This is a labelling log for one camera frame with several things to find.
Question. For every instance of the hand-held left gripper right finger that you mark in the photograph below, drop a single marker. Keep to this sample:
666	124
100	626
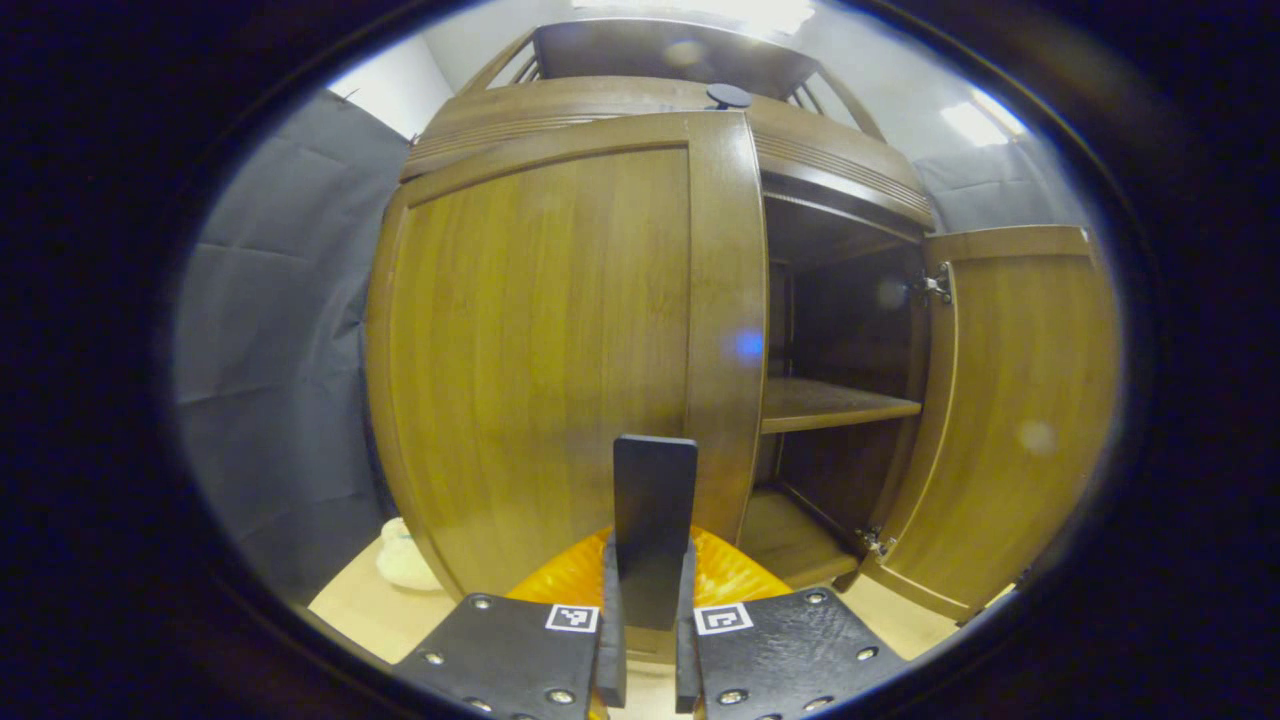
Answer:
790	655

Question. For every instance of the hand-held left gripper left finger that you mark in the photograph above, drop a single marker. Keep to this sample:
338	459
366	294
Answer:
500	660

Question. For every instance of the wooden cabinet door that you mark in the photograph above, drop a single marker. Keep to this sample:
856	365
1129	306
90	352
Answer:
540	350
1020	400

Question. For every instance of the wooden double-door shoe cabinet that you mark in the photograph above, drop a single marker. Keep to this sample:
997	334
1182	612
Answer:
830	170

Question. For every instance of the cream plush toy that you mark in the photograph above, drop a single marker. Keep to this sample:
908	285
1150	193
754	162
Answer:
405	560

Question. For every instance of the wooden inner shelf board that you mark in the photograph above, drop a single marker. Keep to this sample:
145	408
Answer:
820	405

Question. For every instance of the wooden drawer with black knob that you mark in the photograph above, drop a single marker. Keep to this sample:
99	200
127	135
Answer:
560	110

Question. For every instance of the small ceiling light panel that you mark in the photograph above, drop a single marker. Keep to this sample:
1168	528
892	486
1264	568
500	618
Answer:
985	120

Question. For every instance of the large ceiling light panel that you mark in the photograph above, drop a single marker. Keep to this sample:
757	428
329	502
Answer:
720	12

